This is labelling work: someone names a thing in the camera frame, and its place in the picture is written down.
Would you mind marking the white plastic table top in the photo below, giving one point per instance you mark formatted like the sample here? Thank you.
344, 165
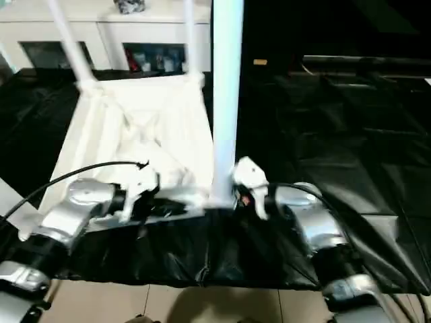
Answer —
134, 117

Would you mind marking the white plastic table leg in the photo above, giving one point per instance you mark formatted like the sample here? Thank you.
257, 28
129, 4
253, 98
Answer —
225, 101
191, 40
15, 198
72, 50

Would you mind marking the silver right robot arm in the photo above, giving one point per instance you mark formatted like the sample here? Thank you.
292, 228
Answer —
320, 228

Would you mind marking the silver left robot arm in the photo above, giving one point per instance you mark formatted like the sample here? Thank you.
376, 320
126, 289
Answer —
67, 215

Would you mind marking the black mat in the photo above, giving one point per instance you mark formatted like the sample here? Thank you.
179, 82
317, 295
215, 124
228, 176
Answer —
303, 168

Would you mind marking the dark robot foot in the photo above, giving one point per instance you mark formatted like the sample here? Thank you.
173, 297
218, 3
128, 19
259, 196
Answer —
143, 319

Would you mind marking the black box with beige label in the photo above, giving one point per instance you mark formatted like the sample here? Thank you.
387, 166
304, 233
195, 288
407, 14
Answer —
260, 62

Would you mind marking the white cabinet with glass doors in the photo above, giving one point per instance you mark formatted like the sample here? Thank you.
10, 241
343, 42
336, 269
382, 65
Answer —
134, 30

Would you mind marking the black television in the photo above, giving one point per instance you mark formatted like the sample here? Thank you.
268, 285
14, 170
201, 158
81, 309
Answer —
370, 59

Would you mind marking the clear bag on cabinet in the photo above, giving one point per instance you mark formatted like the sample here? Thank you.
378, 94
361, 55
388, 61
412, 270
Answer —
129, 6

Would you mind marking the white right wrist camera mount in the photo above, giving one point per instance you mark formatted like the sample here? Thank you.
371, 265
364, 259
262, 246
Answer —
252, 171

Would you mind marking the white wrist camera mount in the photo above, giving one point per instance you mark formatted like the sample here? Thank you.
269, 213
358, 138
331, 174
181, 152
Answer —
141, 188
252, 171

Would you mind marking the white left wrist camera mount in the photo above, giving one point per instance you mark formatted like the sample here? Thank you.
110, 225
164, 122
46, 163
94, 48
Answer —
141, 188

